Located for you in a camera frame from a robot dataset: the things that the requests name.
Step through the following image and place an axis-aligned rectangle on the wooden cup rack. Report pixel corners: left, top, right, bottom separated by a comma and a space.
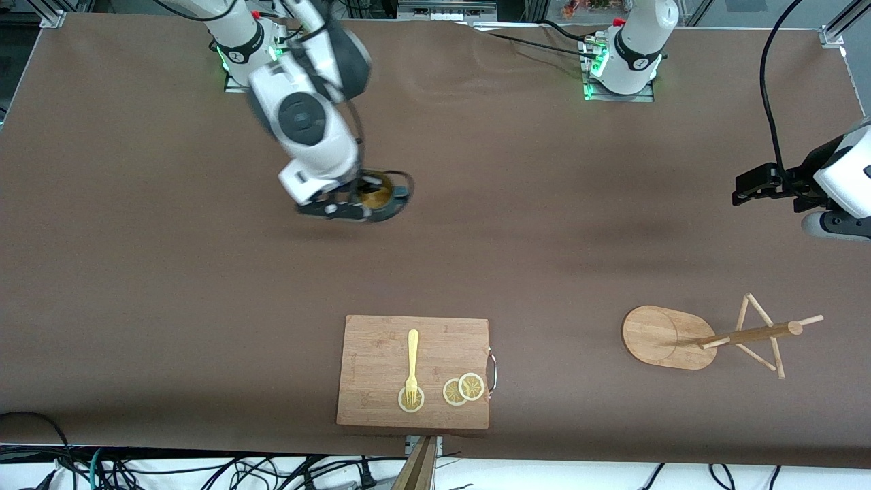
621, 293, 825, 380

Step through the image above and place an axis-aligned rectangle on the wooden beam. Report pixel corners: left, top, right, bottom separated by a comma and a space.
391, 436, 438, 490

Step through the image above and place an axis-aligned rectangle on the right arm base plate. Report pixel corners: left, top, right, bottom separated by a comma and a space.
223, 31, 295, 94

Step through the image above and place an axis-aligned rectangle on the black table cable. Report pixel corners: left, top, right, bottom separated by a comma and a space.
487, 31, 599, 61
541, 19, 593, 43

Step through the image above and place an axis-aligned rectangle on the teal mug yellow inside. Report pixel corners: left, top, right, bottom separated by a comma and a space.
359, 170, 414, 223

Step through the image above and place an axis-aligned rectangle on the bamboo cutting board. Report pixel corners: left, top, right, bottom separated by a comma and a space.
336, 314, 498, 431

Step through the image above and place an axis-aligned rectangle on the yellow plastic fork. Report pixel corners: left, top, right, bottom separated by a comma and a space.
404, 329, 420, 406

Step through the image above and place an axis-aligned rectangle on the large table cover sheet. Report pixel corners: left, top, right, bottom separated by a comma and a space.
0, 12, 871, 470

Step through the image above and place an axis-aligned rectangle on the orange red decoration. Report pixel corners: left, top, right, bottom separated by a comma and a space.
561, 0, 627, 18

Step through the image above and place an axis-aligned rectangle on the black looped floor cable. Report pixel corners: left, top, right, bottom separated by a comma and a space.
0, 411, 72, 490

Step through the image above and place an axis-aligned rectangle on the white power strip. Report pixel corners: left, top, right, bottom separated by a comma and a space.
398, 0, 497, 21

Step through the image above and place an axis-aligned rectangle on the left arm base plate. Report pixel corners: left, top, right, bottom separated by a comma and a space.
582, 37, 655, 103

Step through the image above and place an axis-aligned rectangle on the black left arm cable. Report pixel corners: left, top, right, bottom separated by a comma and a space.
759, 0, 805, 174

